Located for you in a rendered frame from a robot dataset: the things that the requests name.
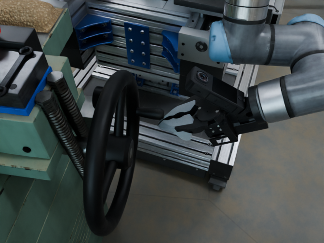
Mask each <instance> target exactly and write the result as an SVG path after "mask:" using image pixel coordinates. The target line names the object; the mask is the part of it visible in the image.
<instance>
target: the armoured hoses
mask: <svg viewBox="0 0 324 243"><path fill-rule="evenodd" d="M46 80H47V83H48V84H49V86H51V87H52V88H53V89H54V92H55V94H56V95H57V97H58V100H59V102H60V105H62V108H63V110H64V112H65V114H66V116H67V119H68V121H69V123H70V125H71V127H72V129H73V130H74V132H75V134H76V136H78V137H88V135H89V129H88V127H87V125H86V123H85V121H84V119H83V116H82V114H81V112H80V110H79V108H78V106H77V103H76V101H75V99H74V97H73V95H72V93H71V90H70V89H69V87H68V84H67V81H66V79H65V77H64V75H63V73H62V72H60V71H52V72H50V73H49V74H48V75H47V77H46ZM35 102H36V103H37V105H39V106H41V107H42V109H43V111H44V112H45V115H46V116H47V118H48V120H49V123H51V126H52V128H53V130H54V132H55V133H56V135H57V137H58V139H59V141H60V143H61V144H62V146H63V148H64V150H65V151H66V153H67V155H68V156H69V158H70V159H71V161H72V163H73V165H74V166H75V168H76V170H77V172H78V173H79V175H80V177H81V178H82V180H83V171H84V160H85V157H84V155H83V152H82V150H81V148H80V146H79V144H78V142H77V140H76V138H75V136H74V134H73V132H72V130H71V128H70V126H69V124H68V122H67V120H66V118H65V116H64V115H63V112H62V110H61V109H60V107H59V104H58V101H57V99H56V97H55V95H54V94H53V92H51V91H50V90H43V91H40V92H39V93H37V94H36V96H35Z"/></svg>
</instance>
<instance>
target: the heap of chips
mask: <svg viewBox="0 0 324 243"><path fill-rule="evenodd" d="M62 11H63V9H59V8H55V7H54V6H53V5H51V4H50V3H47V2H44V1H41V0H4V1H2V2H1V3H0V25H7V26H17V27H32V28H35V30H36V32H43V33H49V31H50V30H51V28H52V27H53V25H54V24H55V22H56V20H57V19H58V17H59V16H60V14H61V12H62Z"/></svg>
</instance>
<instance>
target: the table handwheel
mask: <svg viewBox="0 0 324 243"><path fill-rule="evenodd" d="M125 102H126V109H127V125H126V135H123V130H124V110H125ZM139 107H140V103H139V92H138V86H137V82H136V80H135V78H134V76H133V74H132V73H131V72H129V71H127V70H118V71H116V72H115V73H113V74H112V75H111V76H110V78H109V79H108V80H107V82H106V83H105V85H104V87H103V89H102V91H101V94H100V96H99V99H98V101H97V104H96V107H95V110H94V114H93V118H92V122H91V126H90V130H89V135H88V137H78V136H75V138H76V140H77V142H78V144H79V146H80V148H81V150H82V152H83V155H84V157H85V160H84V171H83V206H84V213H85V218H86V221H87V224H88V226H89V228H90V230H91V231H92V233H94V234H95V235H97V236H101V237H104V236H107V235H109V234H111V233H112V232H113V231H114V229H115V228H116V226H117V225H118V223H119V221H120V219H121V216H122V214H123V211H124V209H125V206H126V202H127V199H128V195H129V192H130V188H131V183H132V179H133V174H134V169H135V161H136V155H137V147H138V137H139V123H140V116H136V108H139ZM115 110H116V111H115ZM114 111H115V122H114V132H113V134H110V133H109V132H110V128H111V123H112V119H113V115H114ZM105 167H106V170H105V172H104V168H105ZM116 169H121V173H120V178H119V181H118V185H117V189H116V192H115V195H114V198H113V201H112V203H111V206H110V208H109V210H108V212H107V214H106V215H105V213H104V204H105V201H106V198H107V195H108V191H109V188H110V185H111V182H112V180H113V177H114V175H115V172H116Z"/></svg>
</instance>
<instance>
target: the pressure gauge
mask: <svg viewBox="0 0 324 243"><path fill-rule="evenodd" d="M102 89H103V87H100V86H97V87H95V89H94V91H93V97H92V104H93V107H94V108H95V107H96V104H97V101H98V99H99V96H100V94H101V91H102Z"/></svg>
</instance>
